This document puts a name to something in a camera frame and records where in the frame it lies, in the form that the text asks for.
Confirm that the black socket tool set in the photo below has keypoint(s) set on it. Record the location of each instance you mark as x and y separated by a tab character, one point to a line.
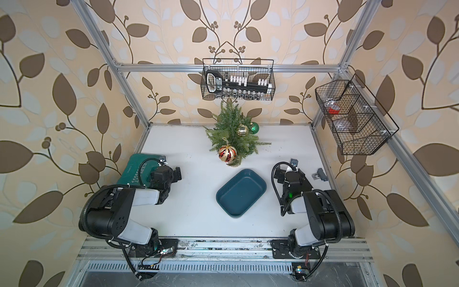
216	82

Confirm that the small grey metal bracket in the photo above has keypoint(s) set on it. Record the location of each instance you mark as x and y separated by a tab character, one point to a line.
320	174

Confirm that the shiny gold ball ornament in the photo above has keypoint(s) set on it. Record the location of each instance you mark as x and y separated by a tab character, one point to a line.
242	130

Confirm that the side black wire basket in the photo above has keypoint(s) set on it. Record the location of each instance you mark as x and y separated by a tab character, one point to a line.
363	124

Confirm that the red item in basket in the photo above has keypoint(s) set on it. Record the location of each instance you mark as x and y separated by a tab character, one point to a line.
332	108

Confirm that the red gold striped ornament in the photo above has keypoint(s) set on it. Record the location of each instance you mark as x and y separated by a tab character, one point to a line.
227	153

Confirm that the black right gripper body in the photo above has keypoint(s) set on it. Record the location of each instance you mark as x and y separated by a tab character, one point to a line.
284	195

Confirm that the green glitter ball ornament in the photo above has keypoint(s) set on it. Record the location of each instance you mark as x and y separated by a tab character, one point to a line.
254	128

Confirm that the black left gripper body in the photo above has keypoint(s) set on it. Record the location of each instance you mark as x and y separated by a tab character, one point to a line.
173	176

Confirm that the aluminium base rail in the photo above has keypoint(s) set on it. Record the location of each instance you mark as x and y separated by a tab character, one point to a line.
232	249

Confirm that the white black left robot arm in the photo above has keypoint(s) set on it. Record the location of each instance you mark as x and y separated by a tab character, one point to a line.
106	216

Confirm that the small green christmas tree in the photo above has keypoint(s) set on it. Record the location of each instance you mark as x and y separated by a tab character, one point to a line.
227	122

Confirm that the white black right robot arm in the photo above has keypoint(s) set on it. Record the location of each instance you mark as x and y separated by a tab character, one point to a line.
328	220

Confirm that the back black wire basket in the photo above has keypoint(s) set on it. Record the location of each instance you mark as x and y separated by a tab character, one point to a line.
238	66

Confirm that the green book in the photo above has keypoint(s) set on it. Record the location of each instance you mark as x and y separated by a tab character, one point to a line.
139	169

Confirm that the teal plastic tray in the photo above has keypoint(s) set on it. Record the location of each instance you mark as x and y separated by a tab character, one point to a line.
239	194

